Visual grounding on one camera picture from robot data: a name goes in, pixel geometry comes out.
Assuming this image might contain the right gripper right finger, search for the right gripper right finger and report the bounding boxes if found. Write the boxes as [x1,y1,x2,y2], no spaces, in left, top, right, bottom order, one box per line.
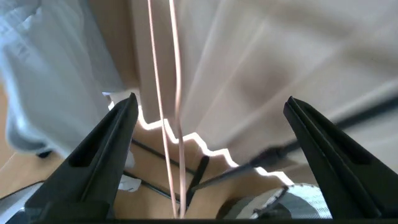
[282,95,398,218]

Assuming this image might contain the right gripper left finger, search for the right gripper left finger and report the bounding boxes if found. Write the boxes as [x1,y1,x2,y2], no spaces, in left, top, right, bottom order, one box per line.
[24,92,139,218]

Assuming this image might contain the pale grey shorts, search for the pale grey shorts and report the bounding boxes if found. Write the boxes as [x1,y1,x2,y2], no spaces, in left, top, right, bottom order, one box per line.
[0,0,142,192]

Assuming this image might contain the pink clothes hanger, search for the pink clothes hanger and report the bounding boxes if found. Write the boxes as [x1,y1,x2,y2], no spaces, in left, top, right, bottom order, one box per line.
[146,0,187,218]

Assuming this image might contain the white laundry basket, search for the white laundry basket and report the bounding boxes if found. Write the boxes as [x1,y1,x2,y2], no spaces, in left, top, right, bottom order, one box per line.
[217,183,333,220]

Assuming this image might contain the black clothes rack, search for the black clothes rack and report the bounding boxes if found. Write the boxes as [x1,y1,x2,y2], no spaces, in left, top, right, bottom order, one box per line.
[123,96,398,208]

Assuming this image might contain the beige curtain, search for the beige curtain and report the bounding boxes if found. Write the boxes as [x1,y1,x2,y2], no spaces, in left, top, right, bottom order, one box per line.
[88,0,398,187]

